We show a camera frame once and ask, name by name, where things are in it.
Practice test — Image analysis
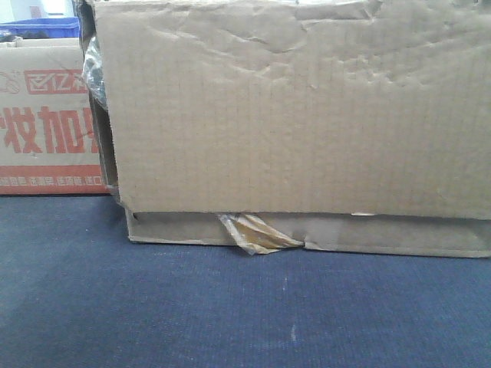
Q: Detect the plain brown cardboard box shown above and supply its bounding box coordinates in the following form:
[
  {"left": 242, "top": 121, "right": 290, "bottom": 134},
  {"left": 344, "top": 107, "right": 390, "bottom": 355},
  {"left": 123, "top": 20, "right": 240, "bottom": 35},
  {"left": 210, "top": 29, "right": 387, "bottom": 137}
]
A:
[{"left": 77, "top": 1, "right": 490, "bottom": 258}]

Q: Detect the peeling yellowish packing tape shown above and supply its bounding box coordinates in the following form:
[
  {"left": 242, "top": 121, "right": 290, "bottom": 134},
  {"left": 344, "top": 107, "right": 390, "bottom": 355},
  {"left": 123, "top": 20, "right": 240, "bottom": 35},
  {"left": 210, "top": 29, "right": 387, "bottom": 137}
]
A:
[{"left": 217, "top": 213, "right": 305, "bottom": 255}]

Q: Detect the crumpled clear plastic wrap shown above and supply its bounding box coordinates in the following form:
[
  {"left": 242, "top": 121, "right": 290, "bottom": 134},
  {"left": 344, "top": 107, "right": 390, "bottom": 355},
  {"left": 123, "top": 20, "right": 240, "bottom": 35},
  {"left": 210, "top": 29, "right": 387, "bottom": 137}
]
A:
[{"left": 82, "top": 35, "right": 108, "bottom": 110}]

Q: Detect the cardboard box with red print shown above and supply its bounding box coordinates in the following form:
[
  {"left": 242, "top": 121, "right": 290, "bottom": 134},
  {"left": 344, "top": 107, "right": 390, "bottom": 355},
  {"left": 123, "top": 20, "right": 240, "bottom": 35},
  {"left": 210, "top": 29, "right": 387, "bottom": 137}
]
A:
[{"left": 1, "top": 38, "right": 107, "bottom": 195}]

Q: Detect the blue plastic crate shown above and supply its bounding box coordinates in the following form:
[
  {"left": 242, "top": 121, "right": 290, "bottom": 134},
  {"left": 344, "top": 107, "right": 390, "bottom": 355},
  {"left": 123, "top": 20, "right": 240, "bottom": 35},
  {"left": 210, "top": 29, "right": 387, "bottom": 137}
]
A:
[{"left": 1, "top": 17, "right": 80, "bottom": 38}]

